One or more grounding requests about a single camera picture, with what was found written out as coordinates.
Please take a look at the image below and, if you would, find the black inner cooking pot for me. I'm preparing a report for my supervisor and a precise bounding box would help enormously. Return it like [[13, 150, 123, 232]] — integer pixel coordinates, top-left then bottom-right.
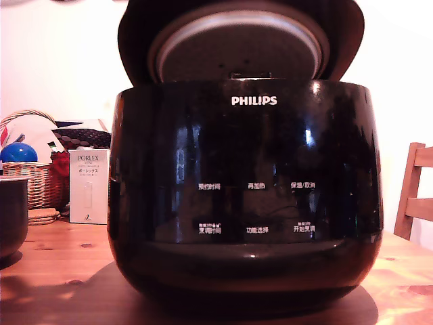
[[0, 175, 30, 260]]

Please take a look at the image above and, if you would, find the white cloth with stripes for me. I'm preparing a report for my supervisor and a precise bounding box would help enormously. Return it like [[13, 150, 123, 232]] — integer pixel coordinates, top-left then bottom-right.
[[1, 116, 67, 160]]

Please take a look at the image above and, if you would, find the wicker basket with handle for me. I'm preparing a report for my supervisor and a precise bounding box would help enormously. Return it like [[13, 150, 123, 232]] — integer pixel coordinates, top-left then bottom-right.
[[0, 108, 70, 211]]

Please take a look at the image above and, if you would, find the wooden ladder-back chair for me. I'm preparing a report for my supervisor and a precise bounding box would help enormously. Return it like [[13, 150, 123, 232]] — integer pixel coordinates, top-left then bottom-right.
[[393, 142, 433, 242]]

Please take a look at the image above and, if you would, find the dark dotted pattern cloth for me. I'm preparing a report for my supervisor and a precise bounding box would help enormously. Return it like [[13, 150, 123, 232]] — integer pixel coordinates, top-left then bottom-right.
[[52, 118, 113, 150]]

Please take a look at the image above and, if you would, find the stack of cork coasters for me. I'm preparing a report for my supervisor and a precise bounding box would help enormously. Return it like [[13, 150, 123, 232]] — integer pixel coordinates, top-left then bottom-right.
[[28, 207, 62, 227]]

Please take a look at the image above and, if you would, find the black rice cooker lid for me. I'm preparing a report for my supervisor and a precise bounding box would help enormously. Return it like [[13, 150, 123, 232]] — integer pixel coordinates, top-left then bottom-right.
[[116, 0, 367, 90]]

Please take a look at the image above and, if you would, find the red fabric item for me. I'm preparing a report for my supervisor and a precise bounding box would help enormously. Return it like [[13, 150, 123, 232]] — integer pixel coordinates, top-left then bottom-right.
[[50, 150, 71, 177]]

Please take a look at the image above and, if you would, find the white Porlex box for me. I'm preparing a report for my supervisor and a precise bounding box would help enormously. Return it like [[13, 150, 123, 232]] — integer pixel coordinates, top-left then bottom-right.
[[69, 148, 112, 225]]

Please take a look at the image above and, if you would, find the black Philips rice cooker body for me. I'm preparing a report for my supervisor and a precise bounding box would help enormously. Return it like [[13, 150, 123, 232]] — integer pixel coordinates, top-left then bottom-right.
[[107, 78, 385, 304]]

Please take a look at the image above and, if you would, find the blue ball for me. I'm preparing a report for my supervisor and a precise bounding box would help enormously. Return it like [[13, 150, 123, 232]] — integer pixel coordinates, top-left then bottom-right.
[[0, 142, 39, 164]]

